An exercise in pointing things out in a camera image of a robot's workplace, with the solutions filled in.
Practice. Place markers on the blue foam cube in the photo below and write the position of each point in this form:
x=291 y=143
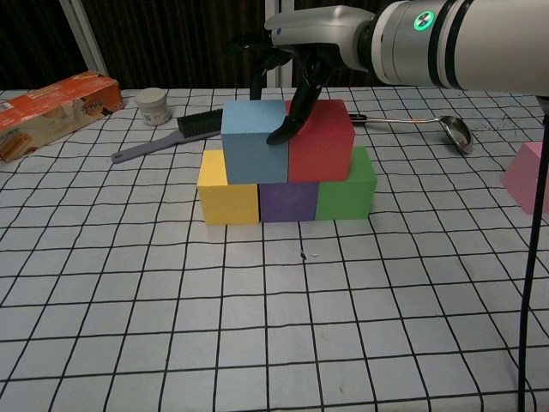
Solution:
x=253 y=146

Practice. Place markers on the small white jar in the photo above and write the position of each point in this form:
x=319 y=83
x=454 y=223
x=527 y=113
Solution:
x=152 y=107

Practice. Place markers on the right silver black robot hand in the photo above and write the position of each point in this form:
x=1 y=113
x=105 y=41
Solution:
x=317 y=26

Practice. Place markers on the red foam cube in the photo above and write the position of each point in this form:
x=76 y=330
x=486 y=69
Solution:
x=319 y=146

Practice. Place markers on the grey brush black bristles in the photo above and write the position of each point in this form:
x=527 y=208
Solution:
x=197 y=124

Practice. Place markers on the yellow foam cube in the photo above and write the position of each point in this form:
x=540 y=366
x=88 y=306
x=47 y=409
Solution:
x=223 y=201

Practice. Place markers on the green foam cube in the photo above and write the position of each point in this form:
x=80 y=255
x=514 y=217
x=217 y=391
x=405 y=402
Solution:
x=347 y=193

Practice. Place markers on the orange cardboard box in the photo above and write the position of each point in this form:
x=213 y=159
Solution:
x=56 y=101

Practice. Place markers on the pink foam cube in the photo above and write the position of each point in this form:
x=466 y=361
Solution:
x=521 y=180

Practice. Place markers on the purple foam cube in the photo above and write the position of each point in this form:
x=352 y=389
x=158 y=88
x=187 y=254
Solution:
x=287 y=201

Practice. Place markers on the checkered light blue tablecloth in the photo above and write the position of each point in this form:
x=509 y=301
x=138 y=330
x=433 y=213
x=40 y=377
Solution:
x=300 y=309

